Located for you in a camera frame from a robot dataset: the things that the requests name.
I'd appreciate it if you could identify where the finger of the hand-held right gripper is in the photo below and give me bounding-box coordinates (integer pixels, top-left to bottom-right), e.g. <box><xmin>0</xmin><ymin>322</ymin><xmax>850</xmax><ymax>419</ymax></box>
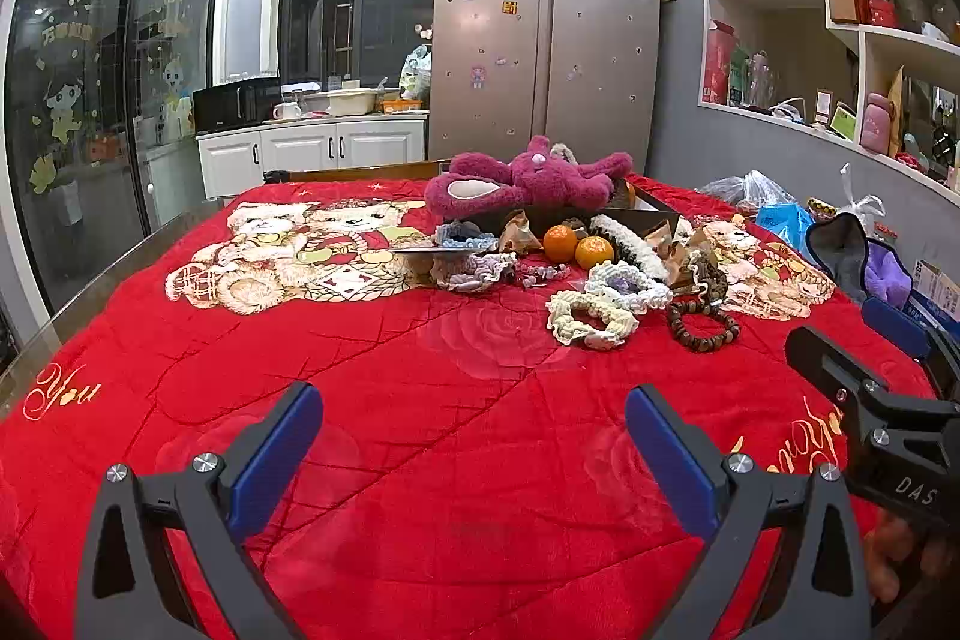
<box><xmin>785</xmin><ymin>325</ymin><xmax>890</xmax><ymax>420</ymax></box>
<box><xmin>862</xmin><ymin>297</ymin><xmax>960</xmax><ymax>397</ymax></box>

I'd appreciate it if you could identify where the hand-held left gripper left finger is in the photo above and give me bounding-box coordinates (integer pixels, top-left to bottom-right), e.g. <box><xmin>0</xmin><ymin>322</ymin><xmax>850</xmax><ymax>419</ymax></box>
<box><xmin>75</xmin><ymin>381</ymin><xmax>325</xmax><ymax>640</ymax></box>

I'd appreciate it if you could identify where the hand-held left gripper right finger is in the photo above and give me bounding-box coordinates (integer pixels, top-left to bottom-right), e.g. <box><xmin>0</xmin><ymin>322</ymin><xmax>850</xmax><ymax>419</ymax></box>
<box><xmin>625</xmin><ymin>383</ymin><xmax>875</xmax><ymax>640</ymax></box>

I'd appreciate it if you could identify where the white purple crochet scrunchie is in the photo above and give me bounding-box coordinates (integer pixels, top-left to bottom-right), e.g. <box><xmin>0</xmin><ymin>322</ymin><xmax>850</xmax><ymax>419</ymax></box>
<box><xmin>583</xmin><ymin>265</ymin><xmax>674</xmax><ymax>313</ymax></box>

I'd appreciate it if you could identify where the cream crochet scrunchie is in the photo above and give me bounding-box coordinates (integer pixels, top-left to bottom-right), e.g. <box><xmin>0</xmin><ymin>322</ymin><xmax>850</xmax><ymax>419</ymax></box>
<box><xmin>546</xmin><ymin>291</ymin><xmax>640</xmax><ymax>352</ymax></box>

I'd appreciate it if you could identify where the triangular brown snack packet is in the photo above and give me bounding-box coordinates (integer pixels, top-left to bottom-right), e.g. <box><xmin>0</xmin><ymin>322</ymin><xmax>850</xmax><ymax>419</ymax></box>
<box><xmin>675</xmin><ymin>227</ymin><xmax>721</xmax><ymax>270</ymax></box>
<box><xmin>637</xmin><ymin>218</ymin><xmax>680</xmax><ymax>255</ymax></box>

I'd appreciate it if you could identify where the lavender white crochet scrunchie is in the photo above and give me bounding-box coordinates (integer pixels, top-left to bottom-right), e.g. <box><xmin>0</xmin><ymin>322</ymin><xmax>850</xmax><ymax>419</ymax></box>
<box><xmin>439</xmin><ymin>251</ymin><xmax>520</xmax><ymax>294</ymax></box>

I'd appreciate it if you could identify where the dark brown box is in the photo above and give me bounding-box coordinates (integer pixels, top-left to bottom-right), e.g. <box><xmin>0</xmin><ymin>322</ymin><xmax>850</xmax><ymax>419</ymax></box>
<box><xmin>439</xmin><ymin>175</ymin><xmax>683</xmax><ymax>247</ymax></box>

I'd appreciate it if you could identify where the blue crochet scrunchie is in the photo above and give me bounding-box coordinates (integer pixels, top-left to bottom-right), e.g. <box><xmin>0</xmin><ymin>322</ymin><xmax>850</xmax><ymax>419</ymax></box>
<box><xmin>435</xmin><ymin>231</ymin><xmax>502</xmax><ymax>253</ymax></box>

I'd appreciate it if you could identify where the person's right hand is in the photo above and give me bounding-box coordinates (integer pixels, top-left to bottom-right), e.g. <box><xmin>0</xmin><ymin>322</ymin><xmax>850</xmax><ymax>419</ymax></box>
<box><xmin>862</xmin><ymin>509</ymin><xmax>960</xmax><ymax>607</ymax></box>

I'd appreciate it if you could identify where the cardboard box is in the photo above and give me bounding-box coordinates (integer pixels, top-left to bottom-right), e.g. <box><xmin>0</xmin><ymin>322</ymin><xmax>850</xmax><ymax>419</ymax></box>
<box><xmin>911</xmin><ymin>260</ymin><xmax>960</xmax><ymax>326</ymax></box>

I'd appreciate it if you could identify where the grey purple garment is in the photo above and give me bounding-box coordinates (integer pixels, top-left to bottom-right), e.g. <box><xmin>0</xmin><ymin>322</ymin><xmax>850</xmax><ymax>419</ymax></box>
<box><xmin>806</xmin><ymin>212</ymin><xmax>914</xmax><ymax>311</ymax></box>

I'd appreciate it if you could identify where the white plastic bag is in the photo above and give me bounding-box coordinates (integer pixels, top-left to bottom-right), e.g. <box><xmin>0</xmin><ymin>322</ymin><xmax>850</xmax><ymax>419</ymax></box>
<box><xmin>836</xmin><ymin>162</ymin><xmax>887</xmax><ymax>236</ymax></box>

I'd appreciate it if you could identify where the brown braided scrunchie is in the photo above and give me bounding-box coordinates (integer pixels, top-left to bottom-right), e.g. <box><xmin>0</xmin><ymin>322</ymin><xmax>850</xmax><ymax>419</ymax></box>
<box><xmin>686</xmin><ymin>250</ymin><xmax>730</xmax><ymax>311</ymax></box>

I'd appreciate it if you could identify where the blue plastic bag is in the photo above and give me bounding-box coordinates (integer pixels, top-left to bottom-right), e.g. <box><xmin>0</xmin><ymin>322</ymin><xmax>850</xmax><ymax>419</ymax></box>
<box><xmin>754</xmin><ymin>201</ymin><xmax>815</xmax><ymax>255</ymax></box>

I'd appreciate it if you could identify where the red printed blanket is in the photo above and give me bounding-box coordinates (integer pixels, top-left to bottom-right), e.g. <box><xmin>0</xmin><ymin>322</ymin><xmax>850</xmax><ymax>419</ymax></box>
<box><xmin>0</xmin><ymin>175</ymin><xmax>938</xmax><ymax>640</ymax></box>

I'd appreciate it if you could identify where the clear bag of dark goods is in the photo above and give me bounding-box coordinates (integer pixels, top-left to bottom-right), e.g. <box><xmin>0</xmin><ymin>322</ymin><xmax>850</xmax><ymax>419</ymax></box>
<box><xmin>694</xmin><ymin>170</ymin><xmax>796</xmax><ymax>214</ymax></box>

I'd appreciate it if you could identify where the pink jar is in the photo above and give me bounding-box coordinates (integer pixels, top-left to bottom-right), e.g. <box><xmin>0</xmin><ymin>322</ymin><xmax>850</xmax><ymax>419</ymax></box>
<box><xmin>860</xmin><ymin>92</ymin><xmax>895</xmax><ymax>154</ymax></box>

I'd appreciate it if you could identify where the white furry headband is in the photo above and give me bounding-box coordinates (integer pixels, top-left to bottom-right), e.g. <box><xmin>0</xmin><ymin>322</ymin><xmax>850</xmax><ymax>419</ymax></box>
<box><xmin>589</xmin><ymin>214</ymin><xmax>670</xmax><ymax>281</ymax></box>

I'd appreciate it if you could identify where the small triangular brown packet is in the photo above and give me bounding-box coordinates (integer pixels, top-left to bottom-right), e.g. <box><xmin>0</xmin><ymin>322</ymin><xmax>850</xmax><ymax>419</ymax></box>
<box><xmin>499</xmin><ymin>212</ymin><xmax>542</xmax><ymax>255</ymax></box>

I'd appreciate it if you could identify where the clear glass jar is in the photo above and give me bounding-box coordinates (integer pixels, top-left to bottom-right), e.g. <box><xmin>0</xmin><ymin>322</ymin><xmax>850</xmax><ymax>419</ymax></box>
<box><xmin>746</xmin><ymin>51</ymin><xmax>777</xmax><ymax>109</ymax></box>

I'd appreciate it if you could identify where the green box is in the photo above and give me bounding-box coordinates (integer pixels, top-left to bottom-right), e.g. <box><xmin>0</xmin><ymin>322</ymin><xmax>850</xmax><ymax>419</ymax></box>
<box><xmin>727</xmin><ymin>44</ymin><xmax>751</xmax><ymax>107</ymax></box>

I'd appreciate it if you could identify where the magenta plush bear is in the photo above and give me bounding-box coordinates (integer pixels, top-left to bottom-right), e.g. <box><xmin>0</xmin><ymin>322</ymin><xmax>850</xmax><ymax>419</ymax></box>
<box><xmin>424</xmin><ymin>135</ymin><xmax>635</xmax><ymax>221</ymax></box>

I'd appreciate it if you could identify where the white kitchen cabinet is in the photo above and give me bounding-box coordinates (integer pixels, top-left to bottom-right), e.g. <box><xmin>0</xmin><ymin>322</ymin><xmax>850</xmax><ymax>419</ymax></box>
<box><xmin>196</xmin><ymin>115</ymin><xmax>430</xmax><ymax>199</ymax></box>

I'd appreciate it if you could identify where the red gift box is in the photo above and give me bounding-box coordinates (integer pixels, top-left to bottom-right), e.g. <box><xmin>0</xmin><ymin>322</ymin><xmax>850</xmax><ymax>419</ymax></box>
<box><xmin>703</xmin><ymin>21</ymin><xmax>737</xmax><ymax>106</ymax></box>

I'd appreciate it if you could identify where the black microwave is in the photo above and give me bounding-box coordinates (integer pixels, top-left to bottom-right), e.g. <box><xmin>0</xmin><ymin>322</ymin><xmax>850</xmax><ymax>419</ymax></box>
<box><xmin>193</xmin><ymin>77</ymin><xmax>282</xmax><ymax>135</ymax></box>

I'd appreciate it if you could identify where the cream plastic basin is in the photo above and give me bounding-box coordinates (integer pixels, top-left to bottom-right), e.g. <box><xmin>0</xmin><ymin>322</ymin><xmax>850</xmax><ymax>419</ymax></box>
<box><xmin>304</xmin><ymin>87</ymin><xmax>380</xmax><ymax>118</ymax></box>

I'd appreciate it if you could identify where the silver double-door fridge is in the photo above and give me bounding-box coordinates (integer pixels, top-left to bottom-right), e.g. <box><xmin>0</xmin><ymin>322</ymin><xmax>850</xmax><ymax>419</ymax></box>
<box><xmin>427</xmin><ymin>0</ymin><xmax>661</xmax><ymax>176</ymax></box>

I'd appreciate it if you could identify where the patterned plastic bag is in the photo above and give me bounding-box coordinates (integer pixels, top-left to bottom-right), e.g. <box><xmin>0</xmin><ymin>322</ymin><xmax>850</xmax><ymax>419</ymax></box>
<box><xmin>397</xmin><ymin>44</ymin><xmax>434</xmax><ymax>101</ymax></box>

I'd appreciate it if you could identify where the glass sliding door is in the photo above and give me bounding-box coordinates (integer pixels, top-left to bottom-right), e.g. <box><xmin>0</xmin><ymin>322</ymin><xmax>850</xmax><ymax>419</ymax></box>
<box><xmin>4</xmin><ymin>0</ymin><xmax>226</xmax><ymax>311</ymax></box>

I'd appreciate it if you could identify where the dark kitchen window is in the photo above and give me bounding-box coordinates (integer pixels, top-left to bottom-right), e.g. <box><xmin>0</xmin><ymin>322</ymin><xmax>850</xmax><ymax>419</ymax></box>
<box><xmin>279</xmin><ymin>0</ymin><xmax>437</xmax><ymax>86</ymax></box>

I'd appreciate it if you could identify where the brown bead bracelet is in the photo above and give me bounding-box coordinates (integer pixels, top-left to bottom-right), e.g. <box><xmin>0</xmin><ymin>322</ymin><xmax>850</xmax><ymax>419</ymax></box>
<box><xmin>666</xmin><ymin>297</ymin><xmax>742</xmax><ymax>352</ymax></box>

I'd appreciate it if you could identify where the pink bead bracelet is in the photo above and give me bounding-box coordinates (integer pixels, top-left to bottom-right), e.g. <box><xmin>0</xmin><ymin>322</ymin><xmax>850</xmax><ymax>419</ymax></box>
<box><xmin>516</xmin><ymin>263</ymin><xmax>572</xmax><ymax>289</ymax></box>

